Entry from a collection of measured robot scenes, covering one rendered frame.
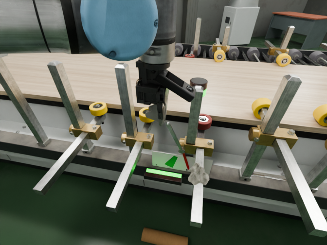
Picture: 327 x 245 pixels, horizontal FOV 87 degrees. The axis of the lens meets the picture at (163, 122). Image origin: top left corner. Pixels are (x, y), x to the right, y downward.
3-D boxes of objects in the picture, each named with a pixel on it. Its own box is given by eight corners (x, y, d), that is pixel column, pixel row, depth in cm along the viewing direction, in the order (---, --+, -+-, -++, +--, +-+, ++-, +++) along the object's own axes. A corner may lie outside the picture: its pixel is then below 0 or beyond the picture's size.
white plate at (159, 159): (208, 175, 76) (213, 161, 70) (152, 166, 80) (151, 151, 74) (208, 174, 76) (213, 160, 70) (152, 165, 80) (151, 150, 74)
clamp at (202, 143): (211, 157, 69) (213, 148, 66) (178, 151, 71) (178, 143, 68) (211, 147, 73) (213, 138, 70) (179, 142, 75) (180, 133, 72)
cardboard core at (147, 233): (187, 249, 106) (140, 238, 111) (186, 253, 111) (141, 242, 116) (188, 235, 112) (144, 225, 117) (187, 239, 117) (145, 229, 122)
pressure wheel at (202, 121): (208, 144, 78) (212, 124, 71) (190, 141, 79) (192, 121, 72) (208, 132, 84) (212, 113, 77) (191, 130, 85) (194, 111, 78)
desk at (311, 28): (280, 36, 587) (289, 11, 542) (319, 47, 486) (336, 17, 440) (263, 38, 569) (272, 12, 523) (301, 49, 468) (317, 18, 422)
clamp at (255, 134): (292, 150, 58) (299, 140, 55) (249, 145, 60) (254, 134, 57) (285, 138, 63) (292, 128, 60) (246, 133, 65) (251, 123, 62)
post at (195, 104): (189, 179, 82) (203, 90, 52) (181, 178, 83) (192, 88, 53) (190, 173, 85) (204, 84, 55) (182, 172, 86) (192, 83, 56)
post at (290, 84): (247, 182, 75) (303, 78, 45) (239, 180, 75) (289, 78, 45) (246, 175, 77) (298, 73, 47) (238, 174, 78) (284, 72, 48)
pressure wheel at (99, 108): (113, 124, 89) (108, 105, 82) (98, 130, 85) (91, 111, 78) (107, 116, 94) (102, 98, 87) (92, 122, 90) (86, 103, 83)
